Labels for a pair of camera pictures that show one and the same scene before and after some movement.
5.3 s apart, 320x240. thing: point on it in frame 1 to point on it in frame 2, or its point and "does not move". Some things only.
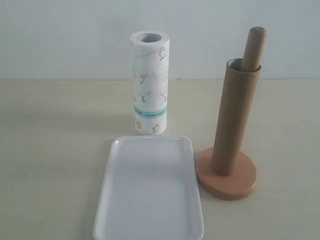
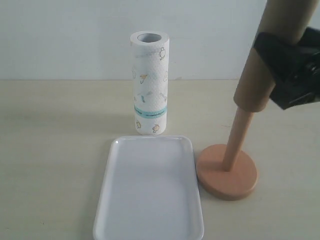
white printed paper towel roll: [150, 53] does not move
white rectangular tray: [149, 190] does not move
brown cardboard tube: [240, 82] to [287, 19]
